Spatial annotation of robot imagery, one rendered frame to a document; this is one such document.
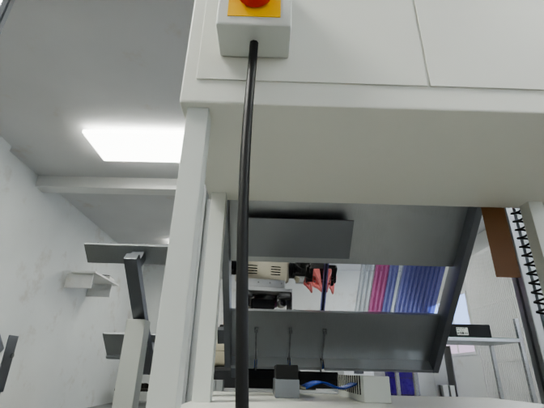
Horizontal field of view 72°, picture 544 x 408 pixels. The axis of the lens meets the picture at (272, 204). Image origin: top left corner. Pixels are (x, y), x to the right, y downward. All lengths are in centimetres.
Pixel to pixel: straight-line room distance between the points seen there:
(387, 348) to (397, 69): 99
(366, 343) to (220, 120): 98
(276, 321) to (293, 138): 78
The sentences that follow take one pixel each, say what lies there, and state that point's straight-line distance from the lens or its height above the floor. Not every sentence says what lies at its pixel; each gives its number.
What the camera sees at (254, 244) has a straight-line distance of 105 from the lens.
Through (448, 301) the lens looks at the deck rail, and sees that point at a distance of 129.
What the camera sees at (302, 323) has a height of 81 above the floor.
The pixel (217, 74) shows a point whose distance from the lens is 56.
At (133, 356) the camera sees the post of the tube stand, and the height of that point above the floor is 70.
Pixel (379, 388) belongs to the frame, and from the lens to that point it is 79.
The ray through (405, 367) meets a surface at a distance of 141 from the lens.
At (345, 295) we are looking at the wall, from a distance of 990.
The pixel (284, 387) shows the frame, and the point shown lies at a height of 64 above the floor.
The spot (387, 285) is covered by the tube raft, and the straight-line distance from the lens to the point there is 123.
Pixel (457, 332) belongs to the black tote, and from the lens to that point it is 361.
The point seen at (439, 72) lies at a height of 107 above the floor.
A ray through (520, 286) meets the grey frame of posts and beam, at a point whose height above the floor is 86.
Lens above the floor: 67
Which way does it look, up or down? 24 degrees up
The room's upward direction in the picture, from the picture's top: 1 degrees clockwise
